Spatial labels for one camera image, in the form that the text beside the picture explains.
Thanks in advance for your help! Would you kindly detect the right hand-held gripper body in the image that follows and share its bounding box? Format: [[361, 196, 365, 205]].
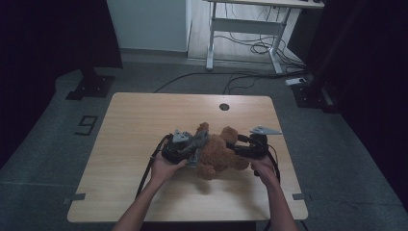
[[247, 125, 283, 160]]

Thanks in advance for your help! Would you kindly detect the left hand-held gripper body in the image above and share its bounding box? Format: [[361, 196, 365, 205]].
[[161, 129, 193, 165]]

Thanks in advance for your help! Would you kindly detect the brown teddy bear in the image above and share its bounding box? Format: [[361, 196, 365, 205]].
[[191, 121, 251, 181]]

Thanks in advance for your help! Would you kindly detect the person's left hand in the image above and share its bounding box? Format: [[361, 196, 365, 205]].
[[149, 153, 188, 187]]

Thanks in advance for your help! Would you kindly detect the person's right hand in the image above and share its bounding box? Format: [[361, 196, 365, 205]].
[[250, 156, 280, 189]]

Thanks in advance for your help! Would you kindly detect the grey tape strip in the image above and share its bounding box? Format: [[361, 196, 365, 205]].
[[292, 192, 313, 201], [63, 192, 87, 206]]

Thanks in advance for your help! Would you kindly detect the black stand base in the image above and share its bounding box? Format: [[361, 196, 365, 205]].
[[291, 81, 341, 115], [65, 66, 116, 101]]

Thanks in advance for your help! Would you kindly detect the white power strip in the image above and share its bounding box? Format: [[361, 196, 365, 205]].
[[285, 77, 308, 87]]

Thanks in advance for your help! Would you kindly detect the dark curtain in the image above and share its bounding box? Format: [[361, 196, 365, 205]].
[[0, 0, 124, 169], [302, 0, 408, 211]]

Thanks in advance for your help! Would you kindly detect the left hand-held gripper black cable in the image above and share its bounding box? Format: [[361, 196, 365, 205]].
[[135, 133, 173, 200]]

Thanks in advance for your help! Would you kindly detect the short black floor cable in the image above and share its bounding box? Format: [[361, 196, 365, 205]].
[[222, 74, 262, 95]]

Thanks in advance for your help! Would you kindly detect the long black floor cable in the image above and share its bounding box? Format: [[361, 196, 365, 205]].
[[153, 70, 309, 94]]

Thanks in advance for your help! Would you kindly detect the tangle of black cables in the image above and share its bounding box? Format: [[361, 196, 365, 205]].
[[214, 3, 306, 70]]

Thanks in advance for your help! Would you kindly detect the white desk frame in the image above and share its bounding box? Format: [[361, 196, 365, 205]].
[[205, 0, 325, 75]]

